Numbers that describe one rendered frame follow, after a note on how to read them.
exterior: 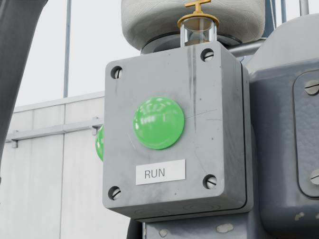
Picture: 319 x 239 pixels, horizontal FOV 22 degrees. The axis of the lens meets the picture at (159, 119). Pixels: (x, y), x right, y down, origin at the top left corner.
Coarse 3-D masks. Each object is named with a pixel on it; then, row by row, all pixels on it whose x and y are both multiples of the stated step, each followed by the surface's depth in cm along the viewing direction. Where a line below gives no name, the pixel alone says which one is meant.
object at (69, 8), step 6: (282, 0) 640; (282, 6) 639; (66, 12) 736; (282, 12) 637; (66, 18) 734; (282, 18) 636; (66, 24) 732; (66, 30) 730; (66, 36) 728; (66, 42) 726; (66, 48) 724; (66, 54) 722; (66, 60) 720; (66, 66) 718; (66, 72) 717; (66, 78) 715; (66, 84) 713; (66, 90) 712; (66, 96) 710
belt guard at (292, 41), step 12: (288, 24) 63; (300, 24) 62; (312, 24) 62; (276, 36) 64; (288, 36) 62; (300, 36) 62; (312, 36) 61; (264, 48) 66; (276, 48) 64; (288, 48) 62; (300, 48) 61; (312, 48) 61; (252, 60) 69; (264, 60) 66; (276, 60) 63; (288, 60) 62; (300, 60) 61
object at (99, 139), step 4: (100, 128) 49; (100, 132) 48; (96, 136) 49; (100, 136) 48; (96, 140) 49; (100, 140) 48; (96, 144) 49; (100, 144) 48; (96, 148) 49; (100, 148) 48; (96, 152) 49; (100, 152) 48; (100, 156) 49
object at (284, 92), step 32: (288, 64) 50; (256, 96) 49; (288, 96) 48; (256, 128) 49; (288, 128) 48; (256, 160) 48; (288, 160) 47; (256, 192) 47; (288, 192) 47; (160, 224) 49; (192, 224) 48; (224, 224) 47; (256, 224) 47; (288, 224) 47
